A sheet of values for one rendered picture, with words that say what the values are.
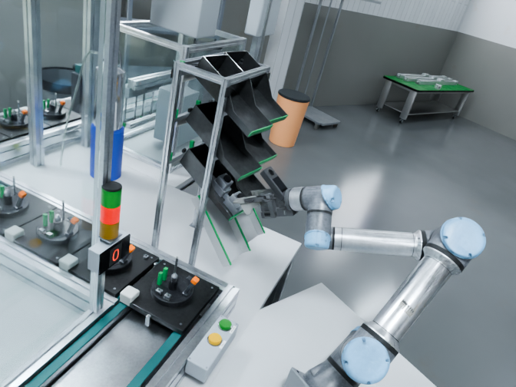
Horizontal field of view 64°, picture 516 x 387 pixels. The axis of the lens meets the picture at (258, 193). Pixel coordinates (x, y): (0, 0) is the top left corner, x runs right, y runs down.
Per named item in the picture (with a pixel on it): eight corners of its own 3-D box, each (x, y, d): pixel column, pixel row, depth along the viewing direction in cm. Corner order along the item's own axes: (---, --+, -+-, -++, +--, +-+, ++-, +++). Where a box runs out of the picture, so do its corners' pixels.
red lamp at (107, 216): (124, 219, 112) (124, 203, 110) (110, 226, 108) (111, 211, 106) (108, 211, 113) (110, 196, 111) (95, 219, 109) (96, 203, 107)
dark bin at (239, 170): (259, 171, 147) (270, 158, 143) (237, 182, 137) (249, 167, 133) (210, 114, 152) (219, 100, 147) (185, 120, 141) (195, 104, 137)
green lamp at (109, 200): (124, 203, 110) (126, 187, 107) (111, 211, 106) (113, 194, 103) (110, 196, 111) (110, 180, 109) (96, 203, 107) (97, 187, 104)
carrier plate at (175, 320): (218, 291, 148) (219, 286, 147) (181, 335, 128) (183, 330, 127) (162, 262, 154) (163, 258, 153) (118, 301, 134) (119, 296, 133)
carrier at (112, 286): (159, 261, 155) (163, 234, 148) (114, 299, 134) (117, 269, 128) (107, 235, 161) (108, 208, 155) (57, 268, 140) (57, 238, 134)
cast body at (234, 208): (240, 212, 151) (251, 201, 147) (233, 216, 147) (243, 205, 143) (226, 194, 152) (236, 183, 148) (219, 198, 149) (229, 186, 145)
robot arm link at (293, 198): (297, 190, 126) (309, 183, 133) (284, 191, 129) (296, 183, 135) (302, 213, 128) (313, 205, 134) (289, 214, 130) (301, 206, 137)
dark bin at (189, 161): (249, 209, 155) (259, 197, 151) (228, 221, 145) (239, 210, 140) (203, 153, 159) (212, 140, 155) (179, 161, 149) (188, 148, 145)
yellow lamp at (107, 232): (122, 233, 115) (124, 219, 112) (110, 242, 110) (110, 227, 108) (107, 226, 116) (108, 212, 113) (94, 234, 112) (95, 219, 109)
